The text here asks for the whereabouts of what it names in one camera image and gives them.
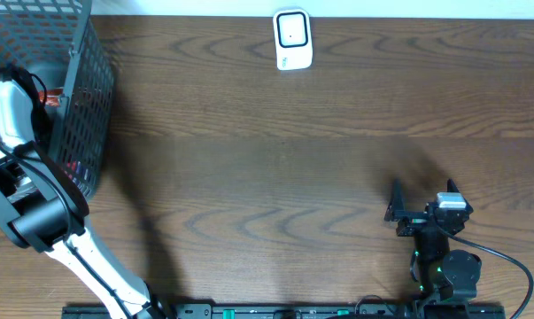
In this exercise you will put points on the orange-red snack bar wrapper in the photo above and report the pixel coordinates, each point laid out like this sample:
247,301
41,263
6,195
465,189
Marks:
50,97

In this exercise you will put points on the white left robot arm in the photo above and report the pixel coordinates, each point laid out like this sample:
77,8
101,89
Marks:
40,207

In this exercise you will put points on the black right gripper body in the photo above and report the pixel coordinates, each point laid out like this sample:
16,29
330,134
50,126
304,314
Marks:
413,224

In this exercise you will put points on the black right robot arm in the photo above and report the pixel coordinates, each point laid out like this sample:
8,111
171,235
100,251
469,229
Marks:
447,277

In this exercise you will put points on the white barcode scanner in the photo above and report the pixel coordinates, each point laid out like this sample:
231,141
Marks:
293,39

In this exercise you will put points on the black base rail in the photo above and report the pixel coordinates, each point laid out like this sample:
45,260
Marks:
365,310

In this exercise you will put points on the dark grey plastic basket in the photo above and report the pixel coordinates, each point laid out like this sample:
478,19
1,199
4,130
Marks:
57,41

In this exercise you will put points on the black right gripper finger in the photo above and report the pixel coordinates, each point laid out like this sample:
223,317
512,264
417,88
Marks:
396,204
451,186

